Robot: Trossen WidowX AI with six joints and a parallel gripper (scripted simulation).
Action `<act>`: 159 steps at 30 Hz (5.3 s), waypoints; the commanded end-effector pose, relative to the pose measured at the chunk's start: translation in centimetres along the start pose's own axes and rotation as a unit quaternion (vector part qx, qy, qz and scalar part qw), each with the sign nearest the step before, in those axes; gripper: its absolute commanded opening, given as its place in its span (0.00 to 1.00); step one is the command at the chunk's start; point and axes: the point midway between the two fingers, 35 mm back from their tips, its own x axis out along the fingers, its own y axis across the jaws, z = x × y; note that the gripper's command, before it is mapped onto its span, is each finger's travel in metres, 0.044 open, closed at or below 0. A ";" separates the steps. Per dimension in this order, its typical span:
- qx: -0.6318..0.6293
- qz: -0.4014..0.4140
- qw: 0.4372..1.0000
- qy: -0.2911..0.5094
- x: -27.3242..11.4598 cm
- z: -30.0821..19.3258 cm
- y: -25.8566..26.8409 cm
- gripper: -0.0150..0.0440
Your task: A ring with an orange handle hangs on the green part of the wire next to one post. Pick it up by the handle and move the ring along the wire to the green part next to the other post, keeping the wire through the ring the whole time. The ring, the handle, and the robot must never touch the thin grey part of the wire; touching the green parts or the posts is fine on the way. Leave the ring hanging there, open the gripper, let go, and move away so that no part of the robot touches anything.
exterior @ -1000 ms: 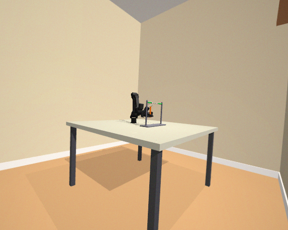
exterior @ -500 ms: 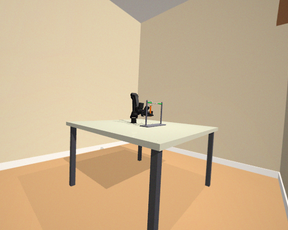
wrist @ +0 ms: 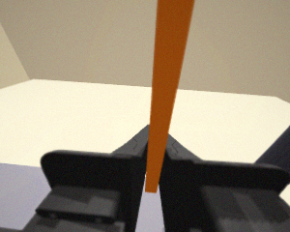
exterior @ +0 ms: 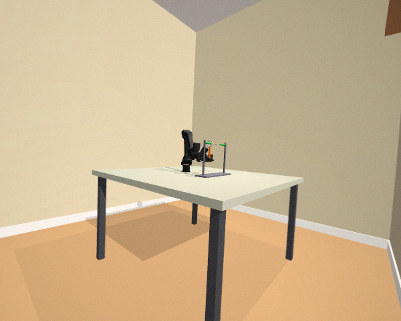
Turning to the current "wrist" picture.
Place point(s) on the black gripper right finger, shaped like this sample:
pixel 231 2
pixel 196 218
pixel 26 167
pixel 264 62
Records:
pixel 183 173

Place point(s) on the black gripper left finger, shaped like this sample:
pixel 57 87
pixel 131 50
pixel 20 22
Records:
pixel 122 170

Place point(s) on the orange handle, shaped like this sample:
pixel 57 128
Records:
pixel 172 32

